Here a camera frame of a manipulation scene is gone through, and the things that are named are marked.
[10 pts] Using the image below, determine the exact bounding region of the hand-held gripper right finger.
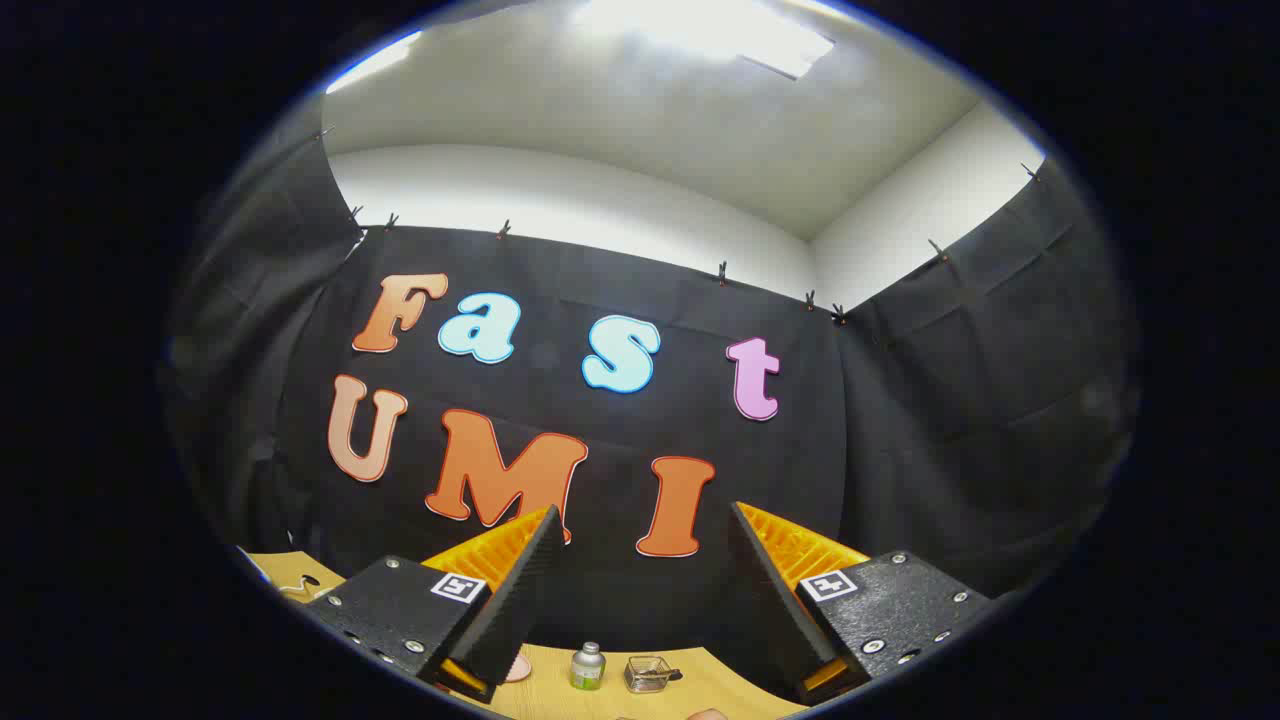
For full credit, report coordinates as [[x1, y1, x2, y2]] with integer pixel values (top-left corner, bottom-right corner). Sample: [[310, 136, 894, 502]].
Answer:
[[730, 501, 993, 707]]

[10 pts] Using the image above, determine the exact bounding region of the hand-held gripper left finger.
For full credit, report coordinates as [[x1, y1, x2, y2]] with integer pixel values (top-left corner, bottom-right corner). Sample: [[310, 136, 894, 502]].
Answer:
[[305, 505, 566, 704]]

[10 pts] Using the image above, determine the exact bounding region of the row of black clips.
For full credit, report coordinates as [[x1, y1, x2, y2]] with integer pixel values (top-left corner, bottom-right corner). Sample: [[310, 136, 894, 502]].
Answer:
[[318, 125, 1043, 327]]

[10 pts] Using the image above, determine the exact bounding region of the green label bottle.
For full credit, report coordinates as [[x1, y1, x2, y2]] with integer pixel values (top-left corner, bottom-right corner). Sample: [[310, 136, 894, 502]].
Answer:
[[570, 641, 607, 691]]

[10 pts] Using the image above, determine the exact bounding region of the ceiling light panel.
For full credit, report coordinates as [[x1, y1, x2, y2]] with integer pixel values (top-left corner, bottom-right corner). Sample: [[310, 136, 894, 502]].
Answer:
[[575, 0, 836, 81]]

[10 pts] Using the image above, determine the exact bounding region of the small wire basket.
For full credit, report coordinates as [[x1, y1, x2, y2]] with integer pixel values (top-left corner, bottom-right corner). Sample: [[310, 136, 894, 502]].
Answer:
[[624, 655, 683, 694]]

